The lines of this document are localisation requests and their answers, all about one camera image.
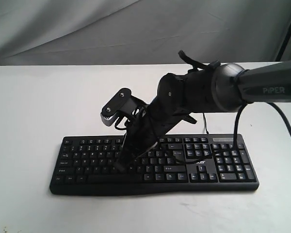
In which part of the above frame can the black USB cable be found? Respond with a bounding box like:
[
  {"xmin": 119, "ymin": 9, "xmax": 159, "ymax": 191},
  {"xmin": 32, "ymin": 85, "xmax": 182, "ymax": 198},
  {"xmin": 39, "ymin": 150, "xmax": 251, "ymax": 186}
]
[{"xmin": 202, "ymin": 113, "xmax": 210, "ymax": 134}]

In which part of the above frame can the black acer keyboard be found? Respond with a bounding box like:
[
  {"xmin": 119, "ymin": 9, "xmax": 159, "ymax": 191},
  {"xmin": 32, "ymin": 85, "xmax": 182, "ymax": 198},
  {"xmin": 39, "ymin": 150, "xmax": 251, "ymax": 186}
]
[{"xmin": 49, "ymin": 134, "xmax": 259, "ymax": 196}]

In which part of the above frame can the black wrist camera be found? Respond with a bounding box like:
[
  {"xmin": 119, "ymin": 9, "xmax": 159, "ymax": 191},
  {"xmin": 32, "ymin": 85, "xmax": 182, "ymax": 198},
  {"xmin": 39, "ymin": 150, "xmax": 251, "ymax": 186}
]
[{"xmin": 100, "ymin": 88, "xmax": 146, "ymax": 127}]

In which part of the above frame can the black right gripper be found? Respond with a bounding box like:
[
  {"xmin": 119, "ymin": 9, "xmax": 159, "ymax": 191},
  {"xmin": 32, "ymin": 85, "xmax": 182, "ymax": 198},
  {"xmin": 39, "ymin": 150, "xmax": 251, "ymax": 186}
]
[{"xmin": 113, "ymin": 97, "xmax": 196, "ymax": 172}]

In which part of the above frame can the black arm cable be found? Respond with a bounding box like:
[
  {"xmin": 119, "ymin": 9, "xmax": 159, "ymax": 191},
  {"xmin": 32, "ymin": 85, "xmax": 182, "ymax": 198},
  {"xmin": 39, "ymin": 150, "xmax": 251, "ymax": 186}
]
[{"xmin": 178, "ymin": 50, "xmax": 291, "ymax": 161}]

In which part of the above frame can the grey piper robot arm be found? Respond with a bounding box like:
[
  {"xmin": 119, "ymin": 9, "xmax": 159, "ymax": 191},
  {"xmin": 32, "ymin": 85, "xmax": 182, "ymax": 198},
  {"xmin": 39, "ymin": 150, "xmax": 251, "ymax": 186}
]
[{"xmin": 114, "ymin": 61, "xmax": 291, "ymax": 171}]

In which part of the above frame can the grey backdrop cloth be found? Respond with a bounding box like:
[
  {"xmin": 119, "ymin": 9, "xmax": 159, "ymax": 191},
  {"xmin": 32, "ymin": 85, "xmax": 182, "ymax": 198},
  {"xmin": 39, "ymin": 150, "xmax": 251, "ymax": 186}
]
[{"xmin": 0, "ymin": 0, "xmax": 291, "ymax": 66}]

